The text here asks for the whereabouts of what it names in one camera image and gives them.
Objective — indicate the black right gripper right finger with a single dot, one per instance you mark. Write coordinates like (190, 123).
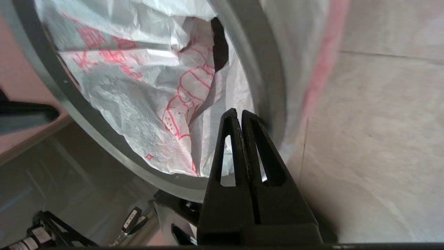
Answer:
(277, 205)

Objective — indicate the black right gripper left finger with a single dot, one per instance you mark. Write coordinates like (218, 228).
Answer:
(225, 208)

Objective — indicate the fresh white red plastic bag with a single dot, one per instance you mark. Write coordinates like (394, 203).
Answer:
(145, 86)

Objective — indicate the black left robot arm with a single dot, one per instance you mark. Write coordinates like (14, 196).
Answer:
(24, 116)

